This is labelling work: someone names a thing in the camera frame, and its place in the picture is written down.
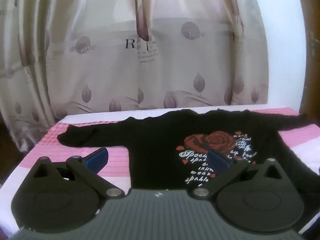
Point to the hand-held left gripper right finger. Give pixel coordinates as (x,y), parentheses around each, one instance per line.
(218,163)

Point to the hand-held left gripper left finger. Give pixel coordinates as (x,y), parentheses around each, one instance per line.
(98,160)

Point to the black sweater with rose print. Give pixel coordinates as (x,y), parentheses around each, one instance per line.
(155,140)

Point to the pink checked blanket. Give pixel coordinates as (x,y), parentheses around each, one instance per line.
(50,142)

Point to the beige leaf print curtain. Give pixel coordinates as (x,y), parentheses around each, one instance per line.
(100,55)

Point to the brown wooden frame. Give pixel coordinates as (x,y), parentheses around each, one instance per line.
(312,55)

